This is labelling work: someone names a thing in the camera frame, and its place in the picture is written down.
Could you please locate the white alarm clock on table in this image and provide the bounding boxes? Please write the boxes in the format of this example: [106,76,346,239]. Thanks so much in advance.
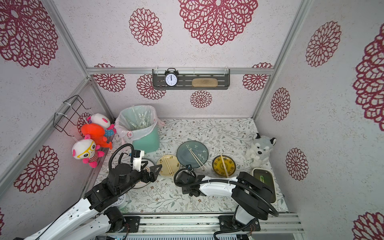
[115,194,132,209]

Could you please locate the grey husky plush toy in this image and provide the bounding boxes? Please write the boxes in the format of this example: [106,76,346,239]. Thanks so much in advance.
[245,133,277,168]

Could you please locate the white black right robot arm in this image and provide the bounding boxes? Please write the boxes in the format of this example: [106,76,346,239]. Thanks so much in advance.
[174,168,279,240]

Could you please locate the disposable chopsticks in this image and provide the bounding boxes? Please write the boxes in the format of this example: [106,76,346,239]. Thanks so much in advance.
[221,154,229,178]
[163,155,174,177]
[189,149,207,171]

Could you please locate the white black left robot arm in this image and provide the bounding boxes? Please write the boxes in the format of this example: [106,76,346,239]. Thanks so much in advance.
[28,144,162,240]

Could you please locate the wooden brush on shelf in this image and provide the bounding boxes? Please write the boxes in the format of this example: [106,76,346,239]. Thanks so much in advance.
[192,78,219,88]

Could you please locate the green trash bin with bag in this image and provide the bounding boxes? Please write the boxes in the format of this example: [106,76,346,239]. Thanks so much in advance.
[115,105,165,153]

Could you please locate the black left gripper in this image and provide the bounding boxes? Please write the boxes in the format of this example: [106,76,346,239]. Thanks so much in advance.
[117,161,163,196]

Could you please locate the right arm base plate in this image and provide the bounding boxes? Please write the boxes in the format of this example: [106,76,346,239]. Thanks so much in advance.
[218,215,261,232]

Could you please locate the white green rectangular tray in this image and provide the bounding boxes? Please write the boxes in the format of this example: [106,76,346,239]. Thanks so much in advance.
[252,168,277,204]

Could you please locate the black wire wall basket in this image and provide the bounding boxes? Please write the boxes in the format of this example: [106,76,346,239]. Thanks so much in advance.
[53,95,92,137]

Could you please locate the white wrist camera on left gripper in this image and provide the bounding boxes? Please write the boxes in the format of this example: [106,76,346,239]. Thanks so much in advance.
[131,150,145,172]

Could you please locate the red plush toy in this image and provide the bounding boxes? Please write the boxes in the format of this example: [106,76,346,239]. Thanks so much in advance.
[81,124,113,150]

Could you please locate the yellow black patterned plate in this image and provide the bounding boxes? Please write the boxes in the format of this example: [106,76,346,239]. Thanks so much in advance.
[212,155,237,178]

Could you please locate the white plush with yellow glasses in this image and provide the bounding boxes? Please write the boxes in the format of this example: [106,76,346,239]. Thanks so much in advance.
[72,135,105,168]

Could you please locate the small pale yellow plate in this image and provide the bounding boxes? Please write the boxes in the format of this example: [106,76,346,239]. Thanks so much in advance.
[157,155,181,177]

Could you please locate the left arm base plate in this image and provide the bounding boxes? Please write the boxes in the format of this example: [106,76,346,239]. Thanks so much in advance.
[106,216,141,234]

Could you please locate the grey wall shelf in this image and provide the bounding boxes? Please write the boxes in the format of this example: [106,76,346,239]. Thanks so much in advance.
[152,69,231,90]

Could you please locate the white orange patterned plate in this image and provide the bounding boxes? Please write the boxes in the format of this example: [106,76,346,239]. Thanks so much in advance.
[133,159,155,189]

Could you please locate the dark green glass plate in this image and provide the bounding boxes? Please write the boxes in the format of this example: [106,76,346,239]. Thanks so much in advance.
[176,141,209,171]

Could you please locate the black alarm clock on shelf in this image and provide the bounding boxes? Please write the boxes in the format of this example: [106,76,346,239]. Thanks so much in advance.
[165,68,179,87]

